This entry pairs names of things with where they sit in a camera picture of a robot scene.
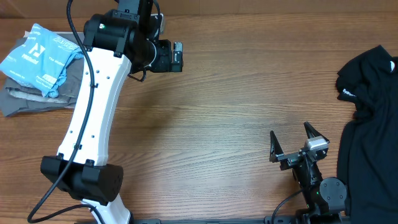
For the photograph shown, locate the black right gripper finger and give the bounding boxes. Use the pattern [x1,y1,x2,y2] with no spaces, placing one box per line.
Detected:
[269,131,284,162]
[303,121,330,144]

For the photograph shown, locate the light blue printed t-shirt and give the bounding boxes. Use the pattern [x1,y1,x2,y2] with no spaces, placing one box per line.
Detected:
[1,24,83,98]

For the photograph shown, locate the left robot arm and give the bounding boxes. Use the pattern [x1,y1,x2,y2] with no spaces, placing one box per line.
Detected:
[40,0,183,223]

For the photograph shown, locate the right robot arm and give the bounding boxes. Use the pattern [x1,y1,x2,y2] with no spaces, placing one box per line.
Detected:
[269,121,349,223]

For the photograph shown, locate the black t-shirt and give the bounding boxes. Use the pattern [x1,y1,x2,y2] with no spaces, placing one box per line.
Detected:
[336,45,397,223]

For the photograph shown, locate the folded grey trousers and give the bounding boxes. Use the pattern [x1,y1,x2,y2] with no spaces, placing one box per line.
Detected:
[1,34,85,116]

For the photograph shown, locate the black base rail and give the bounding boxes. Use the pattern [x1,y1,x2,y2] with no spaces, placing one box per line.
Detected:
[74,215,352,224]

